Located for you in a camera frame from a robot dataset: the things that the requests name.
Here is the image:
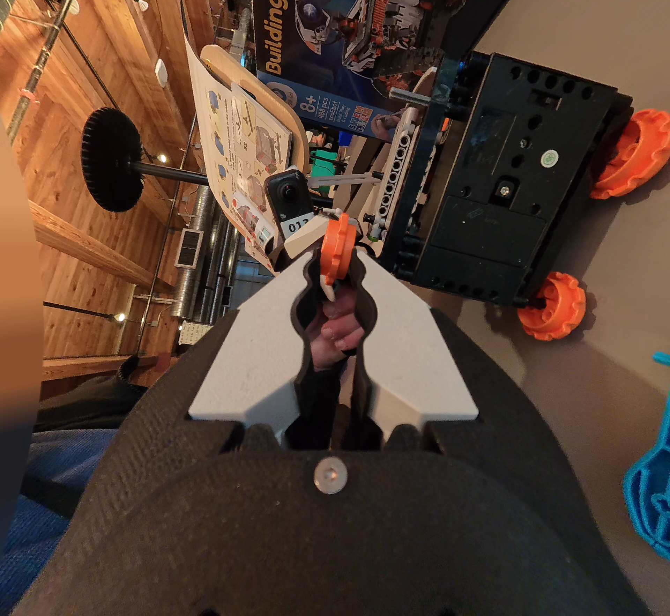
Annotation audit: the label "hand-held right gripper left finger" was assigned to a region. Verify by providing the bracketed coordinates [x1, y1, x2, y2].
[187, 250, 322, 443]

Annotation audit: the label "orange gear wheel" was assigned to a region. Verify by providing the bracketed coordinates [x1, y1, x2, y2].
[320, 213, 358, 287]

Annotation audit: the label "person's left hand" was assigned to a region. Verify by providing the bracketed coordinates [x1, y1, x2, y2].
[305, 291, 367, 372]

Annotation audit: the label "white vent grille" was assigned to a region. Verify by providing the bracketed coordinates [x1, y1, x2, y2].
[175, 229, 204, 269]

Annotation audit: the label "metal ceiling pipe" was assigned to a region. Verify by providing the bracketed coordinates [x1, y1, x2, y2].
[5, 0, 96, 141]

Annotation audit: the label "long black holed beam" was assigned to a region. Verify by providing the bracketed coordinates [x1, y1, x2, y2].
[390, 58, 459, 282]

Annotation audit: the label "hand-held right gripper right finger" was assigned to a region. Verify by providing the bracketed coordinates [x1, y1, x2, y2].
[350, 252, 479, 443]

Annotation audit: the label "person's leg in jeans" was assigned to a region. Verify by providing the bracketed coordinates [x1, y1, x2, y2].
[0, 428, 118, 592]

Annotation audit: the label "open instruction manual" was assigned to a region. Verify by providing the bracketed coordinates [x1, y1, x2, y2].
[183, 24, 294, 266]

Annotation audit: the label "narrow silver air ducts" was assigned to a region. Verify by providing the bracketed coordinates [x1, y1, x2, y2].
[173, 184, 237, 321]

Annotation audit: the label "light blue plastic tool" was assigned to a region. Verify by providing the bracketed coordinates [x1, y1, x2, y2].
[623, 351, 670, 562]

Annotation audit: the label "building block robot chassis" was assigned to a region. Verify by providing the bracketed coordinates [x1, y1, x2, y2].
[366, 51, 670, 342]

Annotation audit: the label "black round ceiling fixture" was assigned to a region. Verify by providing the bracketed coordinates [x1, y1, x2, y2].
[80, 107, 210, 213]

